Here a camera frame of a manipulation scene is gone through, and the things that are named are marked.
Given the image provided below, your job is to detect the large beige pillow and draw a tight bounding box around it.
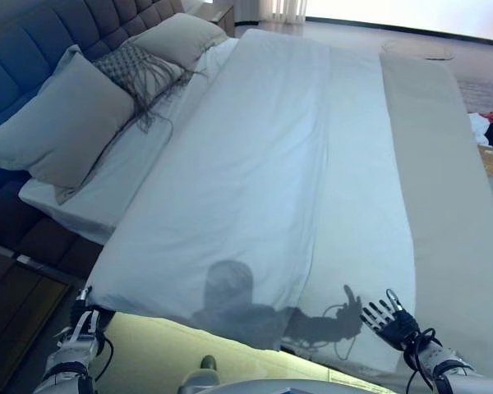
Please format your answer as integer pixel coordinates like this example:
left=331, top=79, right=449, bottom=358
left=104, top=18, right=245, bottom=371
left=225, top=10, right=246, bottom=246
left=0, top=51, right=136, bottom=206

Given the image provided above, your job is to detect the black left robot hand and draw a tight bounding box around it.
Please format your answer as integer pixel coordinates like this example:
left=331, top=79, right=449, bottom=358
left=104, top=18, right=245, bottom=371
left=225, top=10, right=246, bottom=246
left=70, top=286, right=104, bottom=336

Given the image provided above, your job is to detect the dark upholstered bed frame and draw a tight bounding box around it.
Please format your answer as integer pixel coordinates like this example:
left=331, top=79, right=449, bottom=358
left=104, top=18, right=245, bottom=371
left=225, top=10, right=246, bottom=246
left=0, top=163, right=116, bottom=288

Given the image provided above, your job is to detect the beige bed runner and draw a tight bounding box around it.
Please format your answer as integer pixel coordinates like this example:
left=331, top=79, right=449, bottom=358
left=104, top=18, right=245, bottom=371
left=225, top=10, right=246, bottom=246
left=378, top=52, right=493, bottom=383

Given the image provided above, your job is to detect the light blue pillow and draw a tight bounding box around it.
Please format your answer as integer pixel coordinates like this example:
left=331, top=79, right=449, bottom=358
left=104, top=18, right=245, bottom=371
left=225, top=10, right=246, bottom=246
left=0, top=44, right=85, bottom=143

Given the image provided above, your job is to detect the white duvet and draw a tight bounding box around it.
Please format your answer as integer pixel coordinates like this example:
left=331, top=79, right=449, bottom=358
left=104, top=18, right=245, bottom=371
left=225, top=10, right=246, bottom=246
left=84, top=28, right=416, bottom=373

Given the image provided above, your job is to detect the grey area rug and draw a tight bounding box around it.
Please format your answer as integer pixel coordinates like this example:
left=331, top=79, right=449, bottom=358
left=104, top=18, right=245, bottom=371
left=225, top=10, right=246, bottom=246
left=455, top=76, right=493, bottom=206

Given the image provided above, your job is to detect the white garment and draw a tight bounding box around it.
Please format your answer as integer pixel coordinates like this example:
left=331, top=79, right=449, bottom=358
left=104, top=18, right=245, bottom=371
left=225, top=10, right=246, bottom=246
left=468, top=112, right=492, bottom=144

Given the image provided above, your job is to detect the white fitted bed sheet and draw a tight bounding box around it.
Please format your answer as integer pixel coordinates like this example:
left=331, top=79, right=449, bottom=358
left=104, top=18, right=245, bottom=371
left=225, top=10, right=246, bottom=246
left=18, top=36, right=239, bottom=245

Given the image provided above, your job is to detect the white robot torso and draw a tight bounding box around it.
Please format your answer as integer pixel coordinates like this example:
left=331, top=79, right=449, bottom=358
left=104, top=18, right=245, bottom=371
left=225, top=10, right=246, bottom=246
left=188, top=367, right=395, bottom=394

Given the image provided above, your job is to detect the light wooden nightstand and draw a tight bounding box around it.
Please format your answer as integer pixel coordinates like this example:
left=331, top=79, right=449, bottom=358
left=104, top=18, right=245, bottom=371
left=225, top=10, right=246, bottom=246
left=211, top=2, right=236, bottom=36

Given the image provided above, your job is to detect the beige sheer curtain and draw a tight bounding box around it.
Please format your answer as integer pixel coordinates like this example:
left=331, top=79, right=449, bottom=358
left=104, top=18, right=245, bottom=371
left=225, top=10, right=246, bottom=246
left=266, top=0, right=309, bottom=25

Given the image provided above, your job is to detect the brown wooden nightstand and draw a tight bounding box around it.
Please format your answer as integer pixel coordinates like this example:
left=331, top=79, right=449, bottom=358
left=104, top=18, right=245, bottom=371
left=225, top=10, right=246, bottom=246
left=0, top=241, right=77, bottom=383

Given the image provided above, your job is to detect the grey patterned fringed cushion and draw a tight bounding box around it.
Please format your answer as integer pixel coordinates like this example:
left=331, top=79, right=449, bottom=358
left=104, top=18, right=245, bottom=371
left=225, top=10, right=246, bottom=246
left=92, top=42, right=210, bottom=135

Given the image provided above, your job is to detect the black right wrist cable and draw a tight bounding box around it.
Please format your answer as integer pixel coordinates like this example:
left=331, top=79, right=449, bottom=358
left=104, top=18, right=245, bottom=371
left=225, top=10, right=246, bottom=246
left=402, top=327, right=444, bottom=391

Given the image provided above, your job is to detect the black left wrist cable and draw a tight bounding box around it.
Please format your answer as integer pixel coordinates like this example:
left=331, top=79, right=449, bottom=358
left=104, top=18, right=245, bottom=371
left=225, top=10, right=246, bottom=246
left=92, top=331, right=115, bottom=370

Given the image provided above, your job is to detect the grey tufted headboard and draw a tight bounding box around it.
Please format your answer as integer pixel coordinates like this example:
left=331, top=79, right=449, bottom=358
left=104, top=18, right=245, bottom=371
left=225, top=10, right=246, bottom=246
left=0, top=0, right=186, bottom=136

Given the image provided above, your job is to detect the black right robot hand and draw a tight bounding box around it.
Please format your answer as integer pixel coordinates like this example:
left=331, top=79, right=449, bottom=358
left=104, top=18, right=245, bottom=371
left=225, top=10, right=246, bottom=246
left=359, top=289, right=422, bottom=350

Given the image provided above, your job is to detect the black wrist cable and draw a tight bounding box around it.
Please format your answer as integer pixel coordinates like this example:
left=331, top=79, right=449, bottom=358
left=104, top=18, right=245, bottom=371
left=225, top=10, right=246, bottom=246
left=92, top=331, right=115, bottom=370
left=402, top=327, right=444, bottom=391

